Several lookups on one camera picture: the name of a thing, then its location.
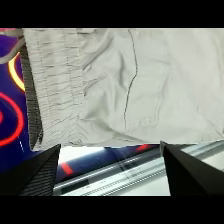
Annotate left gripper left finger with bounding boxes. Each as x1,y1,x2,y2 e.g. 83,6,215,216
0,143,62,197

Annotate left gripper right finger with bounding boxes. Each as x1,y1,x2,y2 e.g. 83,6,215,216
159,140,224,197

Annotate light grey pants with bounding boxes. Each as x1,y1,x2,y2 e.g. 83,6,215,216
0,28,224,152

